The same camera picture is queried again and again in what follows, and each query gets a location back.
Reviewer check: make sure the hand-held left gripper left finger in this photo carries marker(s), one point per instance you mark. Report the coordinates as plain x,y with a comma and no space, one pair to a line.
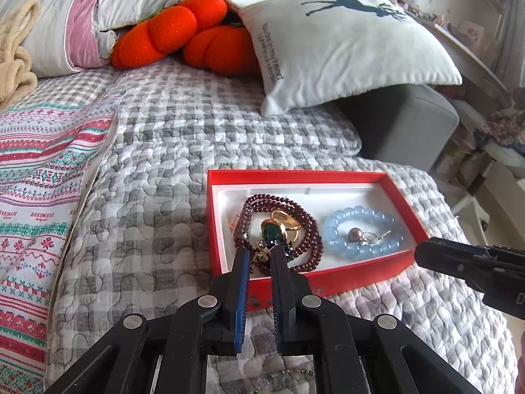
242,295

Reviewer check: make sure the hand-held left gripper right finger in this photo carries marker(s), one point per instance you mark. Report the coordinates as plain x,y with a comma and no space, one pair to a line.
279,295

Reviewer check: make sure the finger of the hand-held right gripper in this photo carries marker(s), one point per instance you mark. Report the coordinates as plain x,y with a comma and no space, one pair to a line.
492,247
459,264

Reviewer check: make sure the rose gold charm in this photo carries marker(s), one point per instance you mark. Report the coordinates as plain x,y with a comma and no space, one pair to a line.
234,224

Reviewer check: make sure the red cardboard box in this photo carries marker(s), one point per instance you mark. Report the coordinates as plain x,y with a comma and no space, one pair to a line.
217,221

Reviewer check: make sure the silver feather pendant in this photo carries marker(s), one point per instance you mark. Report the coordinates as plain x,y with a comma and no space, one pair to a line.
375,238

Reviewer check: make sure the purple pearl pendant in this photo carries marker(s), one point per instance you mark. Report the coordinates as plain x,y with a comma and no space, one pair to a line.
353,234

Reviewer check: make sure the white office chair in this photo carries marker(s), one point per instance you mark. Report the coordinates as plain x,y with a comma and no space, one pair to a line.
480,197

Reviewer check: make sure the floral cloth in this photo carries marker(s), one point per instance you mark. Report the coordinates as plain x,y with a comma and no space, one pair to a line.
502,127

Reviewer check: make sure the grey upholstered stool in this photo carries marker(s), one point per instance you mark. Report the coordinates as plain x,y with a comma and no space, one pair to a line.
402,127

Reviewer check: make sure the grey checked quilt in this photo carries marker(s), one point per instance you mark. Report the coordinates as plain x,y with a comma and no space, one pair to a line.
164,164

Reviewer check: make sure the striped patterned blanket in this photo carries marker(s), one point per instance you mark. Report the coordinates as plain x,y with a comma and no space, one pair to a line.
37,193

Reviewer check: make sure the white deer print pillow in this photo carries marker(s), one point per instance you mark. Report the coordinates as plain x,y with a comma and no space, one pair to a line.
348,45

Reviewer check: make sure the orange plush pumpkin toy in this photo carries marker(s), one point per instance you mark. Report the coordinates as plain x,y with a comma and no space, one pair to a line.
172,28

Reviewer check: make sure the beige plush blanket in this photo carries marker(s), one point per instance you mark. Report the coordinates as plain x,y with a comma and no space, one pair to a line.
14,65

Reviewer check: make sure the grey pillow pink trim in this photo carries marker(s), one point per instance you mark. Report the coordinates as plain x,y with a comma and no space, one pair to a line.
53,20

